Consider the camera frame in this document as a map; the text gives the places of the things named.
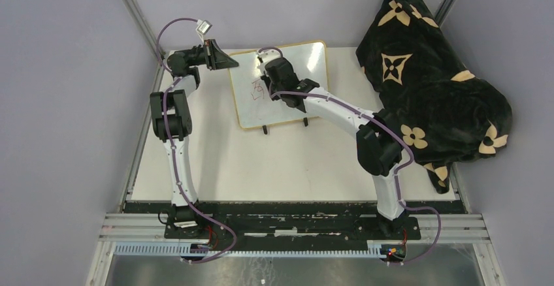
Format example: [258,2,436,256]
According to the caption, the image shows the black floral plush blanket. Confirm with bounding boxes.
[355,0,513,194]

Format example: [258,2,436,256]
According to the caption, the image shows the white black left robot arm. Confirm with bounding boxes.
[150,39,238,238]

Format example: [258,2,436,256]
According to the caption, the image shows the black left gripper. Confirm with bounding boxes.
[183,39,240,71]

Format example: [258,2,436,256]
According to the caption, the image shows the left aluminium frame post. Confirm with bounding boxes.
[122,0,160,59]

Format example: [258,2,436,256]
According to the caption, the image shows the yellow framed whiteboard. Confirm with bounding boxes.
[229,40,329,129]

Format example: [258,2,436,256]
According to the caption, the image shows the small electronics board with led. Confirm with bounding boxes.
[380,245,407,262]

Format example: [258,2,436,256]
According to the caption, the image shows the grey toothed cable rail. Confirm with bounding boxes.
[113,242,399,260]

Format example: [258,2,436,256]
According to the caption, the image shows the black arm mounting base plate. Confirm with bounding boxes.
[123,201,422,251]

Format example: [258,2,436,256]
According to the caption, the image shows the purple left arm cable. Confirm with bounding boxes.
[155,17,238,264]

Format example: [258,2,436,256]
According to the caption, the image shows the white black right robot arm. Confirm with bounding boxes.
[256,56,408,239]

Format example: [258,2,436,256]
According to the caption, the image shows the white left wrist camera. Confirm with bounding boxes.
[196,20,212,35]

